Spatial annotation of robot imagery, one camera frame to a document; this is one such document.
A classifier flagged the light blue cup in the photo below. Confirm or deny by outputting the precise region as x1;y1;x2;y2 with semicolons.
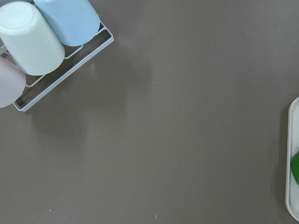
34;0;100;46

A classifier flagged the pale pink cup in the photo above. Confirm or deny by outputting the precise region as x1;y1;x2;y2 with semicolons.
0;57;26;108

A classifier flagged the mint green cup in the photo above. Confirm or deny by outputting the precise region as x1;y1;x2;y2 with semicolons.
0;1;65;76

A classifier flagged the green lime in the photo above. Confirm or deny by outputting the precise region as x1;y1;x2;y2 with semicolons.
291;152;299;184

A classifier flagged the cream rabbit tray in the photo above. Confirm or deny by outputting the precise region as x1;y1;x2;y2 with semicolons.
285;98;299;221

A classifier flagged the white wire cup rack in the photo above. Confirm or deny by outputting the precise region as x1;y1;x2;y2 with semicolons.
12;22;114;112

